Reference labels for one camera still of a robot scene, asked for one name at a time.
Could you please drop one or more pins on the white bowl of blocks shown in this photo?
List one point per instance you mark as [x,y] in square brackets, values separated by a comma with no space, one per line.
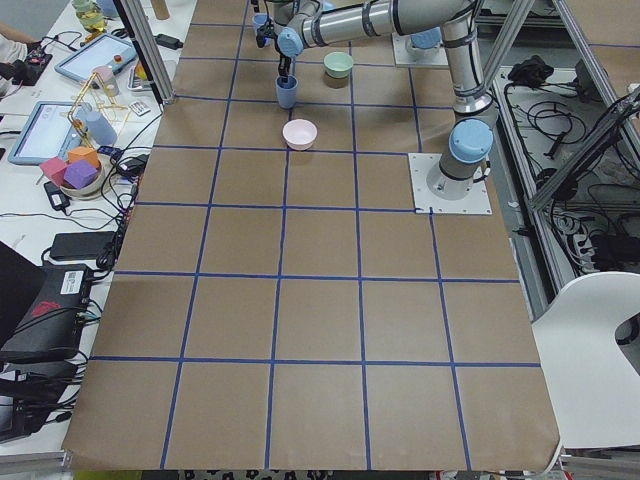
[83,179]

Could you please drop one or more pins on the black power adapter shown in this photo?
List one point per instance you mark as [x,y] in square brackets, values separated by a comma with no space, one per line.
[168,41]

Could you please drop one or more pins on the green bowl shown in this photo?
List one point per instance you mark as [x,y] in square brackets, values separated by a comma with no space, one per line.
[338,64]

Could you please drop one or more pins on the pale blue cup on desk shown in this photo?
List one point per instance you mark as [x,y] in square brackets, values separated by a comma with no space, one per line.
[100,129]

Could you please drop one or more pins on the pink cup on desk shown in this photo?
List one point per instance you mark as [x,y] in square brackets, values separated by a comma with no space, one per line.
[105,79]

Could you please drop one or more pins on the pink bowl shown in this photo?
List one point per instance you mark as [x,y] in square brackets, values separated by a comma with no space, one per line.
[299,134]

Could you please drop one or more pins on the white chair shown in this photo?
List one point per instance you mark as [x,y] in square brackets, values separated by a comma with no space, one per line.
[593,387]

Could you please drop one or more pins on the gold wire rack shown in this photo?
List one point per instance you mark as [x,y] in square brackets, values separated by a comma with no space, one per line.
[92,98]

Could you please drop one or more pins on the blue cup near arm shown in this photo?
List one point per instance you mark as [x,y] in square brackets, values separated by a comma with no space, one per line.
[260,24]

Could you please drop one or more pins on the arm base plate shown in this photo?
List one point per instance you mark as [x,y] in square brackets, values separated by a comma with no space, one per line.
[408,55]
[435,193]

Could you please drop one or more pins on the teach pendant tablet far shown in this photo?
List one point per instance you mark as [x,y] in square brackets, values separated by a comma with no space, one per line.
[104,50]

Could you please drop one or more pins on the black laptop computer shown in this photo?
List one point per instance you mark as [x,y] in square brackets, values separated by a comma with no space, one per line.
[42,309]

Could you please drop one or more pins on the small remote control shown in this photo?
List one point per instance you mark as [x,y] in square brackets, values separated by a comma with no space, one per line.
[139,108]

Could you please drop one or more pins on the black power brick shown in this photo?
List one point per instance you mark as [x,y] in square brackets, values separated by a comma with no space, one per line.
[80,246]

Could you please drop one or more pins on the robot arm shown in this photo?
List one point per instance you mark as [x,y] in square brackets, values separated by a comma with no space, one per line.
[295,26]
[425,40]

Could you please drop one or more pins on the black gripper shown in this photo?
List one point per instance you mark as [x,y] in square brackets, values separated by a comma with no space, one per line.
[285,64]

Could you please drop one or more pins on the teach pendant tablet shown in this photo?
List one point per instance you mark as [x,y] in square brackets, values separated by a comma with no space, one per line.
[47,133]
[104,50]

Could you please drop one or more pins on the cardboard tube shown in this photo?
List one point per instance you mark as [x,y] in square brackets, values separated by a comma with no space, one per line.
[160,9]

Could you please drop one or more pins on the teach pendant tablet near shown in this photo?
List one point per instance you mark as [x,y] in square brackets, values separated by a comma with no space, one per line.
[47,133]

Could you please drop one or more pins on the aluminium frame post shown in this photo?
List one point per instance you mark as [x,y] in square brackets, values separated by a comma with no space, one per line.
[135,22]

